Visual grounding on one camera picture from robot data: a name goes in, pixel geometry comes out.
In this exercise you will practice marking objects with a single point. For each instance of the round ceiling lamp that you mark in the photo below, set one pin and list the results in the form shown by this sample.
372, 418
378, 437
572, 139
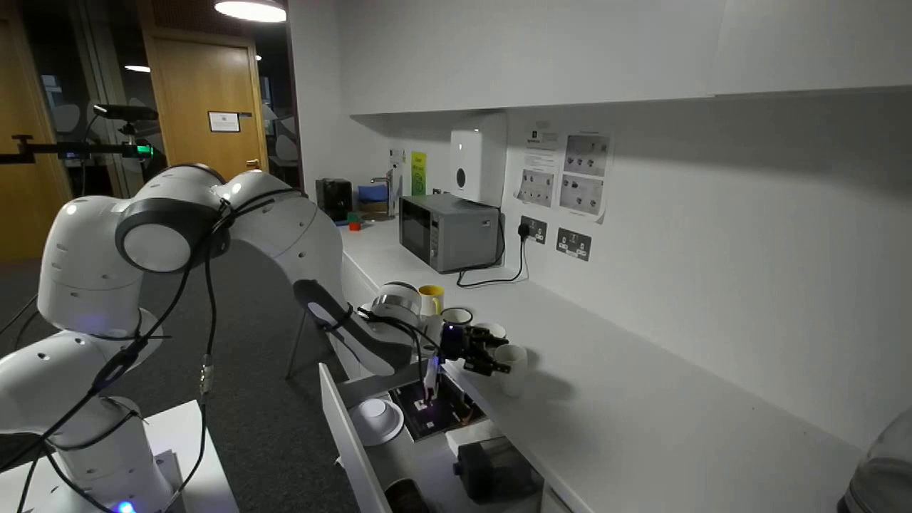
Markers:
253, 9

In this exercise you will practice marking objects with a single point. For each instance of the white open drawer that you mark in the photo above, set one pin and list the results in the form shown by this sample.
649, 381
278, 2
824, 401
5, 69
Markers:
347, 458

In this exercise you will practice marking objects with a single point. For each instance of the white wall cabinet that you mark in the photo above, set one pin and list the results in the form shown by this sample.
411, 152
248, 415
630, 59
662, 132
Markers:
572, 46

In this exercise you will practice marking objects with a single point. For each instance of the white paper towel dispenser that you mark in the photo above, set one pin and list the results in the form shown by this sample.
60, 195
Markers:
466, 160

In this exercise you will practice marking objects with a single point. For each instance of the white folded napkin stack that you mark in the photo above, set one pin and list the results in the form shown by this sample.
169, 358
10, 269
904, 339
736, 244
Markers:
472, 435

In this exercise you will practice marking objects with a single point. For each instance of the white fused switch plate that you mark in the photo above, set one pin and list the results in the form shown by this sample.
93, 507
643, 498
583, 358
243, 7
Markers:
536, 186
583, 195

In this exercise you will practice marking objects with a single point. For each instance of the black camera stand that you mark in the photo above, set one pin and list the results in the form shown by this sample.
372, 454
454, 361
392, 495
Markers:
57, 149

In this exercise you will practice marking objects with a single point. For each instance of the dark translucent bag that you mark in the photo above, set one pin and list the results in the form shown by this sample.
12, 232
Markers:
494, 472

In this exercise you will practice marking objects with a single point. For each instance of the blue container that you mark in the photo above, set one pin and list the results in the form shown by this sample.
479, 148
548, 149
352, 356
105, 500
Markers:
372, 195

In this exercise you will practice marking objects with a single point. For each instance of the plain wooden door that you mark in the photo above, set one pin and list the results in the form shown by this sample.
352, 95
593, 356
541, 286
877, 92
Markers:
19, 95

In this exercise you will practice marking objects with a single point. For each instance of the white bowl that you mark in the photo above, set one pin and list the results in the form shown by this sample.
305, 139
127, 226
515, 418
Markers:
378, 420

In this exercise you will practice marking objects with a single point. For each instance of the white robot base platform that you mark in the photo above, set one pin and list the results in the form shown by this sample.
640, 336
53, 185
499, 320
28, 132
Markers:
181, 445

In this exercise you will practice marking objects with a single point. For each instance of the silver microwave oven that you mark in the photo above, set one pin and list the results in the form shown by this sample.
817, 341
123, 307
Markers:
447, 239

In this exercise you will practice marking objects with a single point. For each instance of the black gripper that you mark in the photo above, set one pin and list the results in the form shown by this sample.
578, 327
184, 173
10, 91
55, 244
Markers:
454, 344

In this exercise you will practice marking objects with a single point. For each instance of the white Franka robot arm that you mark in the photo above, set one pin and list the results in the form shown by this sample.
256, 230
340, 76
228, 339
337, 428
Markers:
86, 266

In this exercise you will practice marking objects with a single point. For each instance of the small ceiling lamp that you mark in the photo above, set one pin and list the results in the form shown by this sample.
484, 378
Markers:
137, 66

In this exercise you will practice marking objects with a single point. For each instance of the dark double wall socket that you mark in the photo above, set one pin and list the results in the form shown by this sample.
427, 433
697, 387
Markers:
541, 232
573, 247

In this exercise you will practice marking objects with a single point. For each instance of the white door sign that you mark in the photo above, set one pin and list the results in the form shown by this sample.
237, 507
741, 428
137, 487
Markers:
224, 121

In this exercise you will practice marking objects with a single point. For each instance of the small red object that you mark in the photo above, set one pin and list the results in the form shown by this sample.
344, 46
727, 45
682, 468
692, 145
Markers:
355, 225

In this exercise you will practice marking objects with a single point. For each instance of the white base cabinet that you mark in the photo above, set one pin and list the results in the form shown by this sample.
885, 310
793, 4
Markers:
357, 276

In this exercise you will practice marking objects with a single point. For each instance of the grey printed wall notice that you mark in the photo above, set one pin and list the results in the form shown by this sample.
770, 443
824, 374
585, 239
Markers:
589, 156

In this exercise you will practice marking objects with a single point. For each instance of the black countertop appliance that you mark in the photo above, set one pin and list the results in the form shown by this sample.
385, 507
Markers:
334, 202

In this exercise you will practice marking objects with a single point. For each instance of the yellow green wall notice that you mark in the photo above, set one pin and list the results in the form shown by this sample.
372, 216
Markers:
419, 175

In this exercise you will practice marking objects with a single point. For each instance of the white mug yellow inside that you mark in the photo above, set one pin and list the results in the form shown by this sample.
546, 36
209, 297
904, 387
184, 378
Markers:
432, 297

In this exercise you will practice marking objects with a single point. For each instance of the glass kettle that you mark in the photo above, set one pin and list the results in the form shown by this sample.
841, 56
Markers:
885, 475

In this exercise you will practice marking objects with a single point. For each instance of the wooden door with sign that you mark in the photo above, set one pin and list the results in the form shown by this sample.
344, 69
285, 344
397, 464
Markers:
189, 95

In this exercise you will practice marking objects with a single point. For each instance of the white enamel mug dark rim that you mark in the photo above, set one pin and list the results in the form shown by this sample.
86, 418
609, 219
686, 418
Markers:
458, 314

